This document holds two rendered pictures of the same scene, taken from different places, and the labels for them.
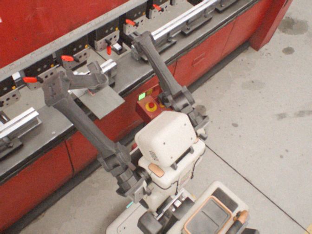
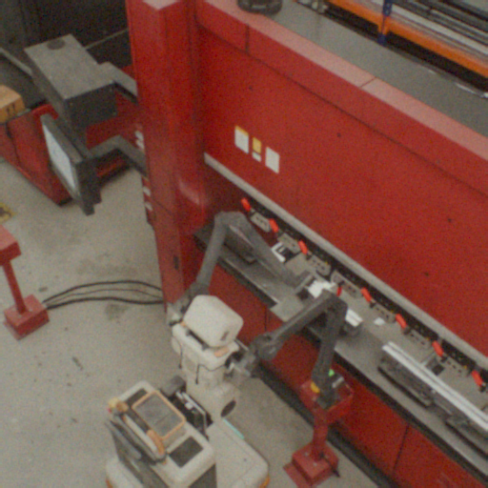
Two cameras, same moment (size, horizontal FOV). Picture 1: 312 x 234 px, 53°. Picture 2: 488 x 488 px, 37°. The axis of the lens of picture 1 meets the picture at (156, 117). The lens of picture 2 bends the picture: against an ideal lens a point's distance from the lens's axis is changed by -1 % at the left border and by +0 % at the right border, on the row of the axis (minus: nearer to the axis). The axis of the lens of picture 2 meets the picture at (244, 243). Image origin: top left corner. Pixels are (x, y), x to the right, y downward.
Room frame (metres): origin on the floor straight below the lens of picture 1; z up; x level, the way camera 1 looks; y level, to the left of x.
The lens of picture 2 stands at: (1.20, -1.94, 3.86)
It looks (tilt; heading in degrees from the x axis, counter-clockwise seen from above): 47 degrees down; 103
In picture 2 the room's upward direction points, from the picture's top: straight up
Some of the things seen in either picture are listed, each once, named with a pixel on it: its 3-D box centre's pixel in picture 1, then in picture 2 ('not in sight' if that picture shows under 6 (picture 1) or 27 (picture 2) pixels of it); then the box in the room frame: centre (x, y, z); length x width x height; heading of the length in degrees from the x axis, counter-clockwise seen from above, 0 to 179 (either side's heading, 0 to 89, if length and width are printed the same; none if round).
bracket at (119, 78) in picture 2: not in sight; (111, 91); (-0.16, 0.98, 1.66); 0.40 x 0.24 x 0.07; 145
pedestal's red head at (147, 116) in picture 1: (155, 105); (325, 395); (1.17, 0.02, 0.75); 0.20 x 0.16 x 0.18; 138
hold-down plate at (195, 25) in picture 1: (196, 24); (476, 439); (1.86, -0.15, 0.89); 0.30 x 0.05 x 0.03; 145
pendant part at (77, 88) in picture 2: not in sight; (81, 135); (-0.26, 0.77, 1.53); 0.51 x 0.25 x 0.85; 136
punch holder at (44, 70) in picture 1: (36, 68); (293, 231); (0.88, 0.59, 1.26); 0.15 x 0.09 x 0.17; 145
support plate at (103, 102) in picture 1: (97, 95); (301, 306); (0.98, 0.35, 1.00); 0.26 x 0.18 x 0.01; 55
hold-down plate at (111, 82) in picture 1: (93, 92); (318, 314); (1.06, 0.40, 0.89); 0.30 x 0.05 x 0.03; 145
